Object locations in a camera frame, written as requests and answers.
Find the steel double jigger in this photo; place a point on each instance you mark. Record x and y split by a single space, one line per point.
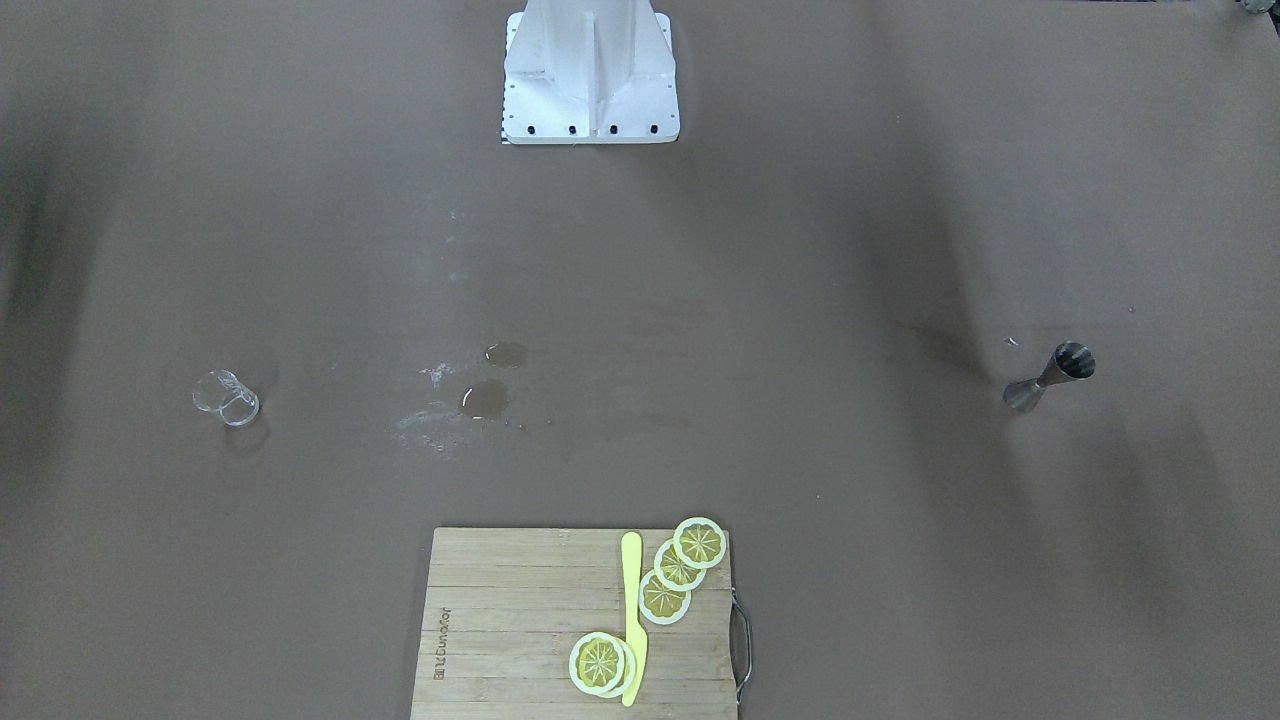
1070 361

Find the bamboo cutting board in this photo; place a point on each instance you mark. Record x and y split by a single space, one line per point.
504 606

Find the lemon slice under pair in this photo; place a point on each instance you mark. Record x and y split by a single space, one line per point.
630 668

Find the lemon slice front pair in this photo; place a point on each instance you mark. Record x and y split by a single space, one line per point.
599 665

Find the clear glass measuring cup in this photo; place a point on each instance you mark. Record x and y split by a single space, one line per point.
222 394

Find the yellow plastic knife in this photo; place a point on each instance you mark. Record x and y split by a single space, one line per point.
632 552

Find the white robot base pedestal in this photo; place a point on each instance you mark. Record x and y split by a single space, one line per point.
589 73

